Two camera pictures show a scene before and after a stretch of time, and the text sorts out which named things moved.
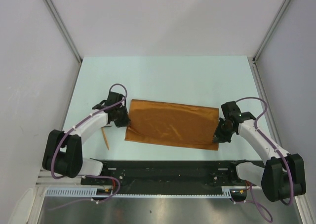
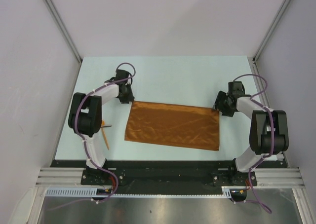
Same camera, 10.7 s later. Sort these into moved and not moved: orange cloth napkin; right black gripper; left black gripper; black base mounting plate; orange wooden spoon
Moved: right black gripper; left black gripper
Not moved: black base mounting plate; orange cloth napkin; orange wooden spoon
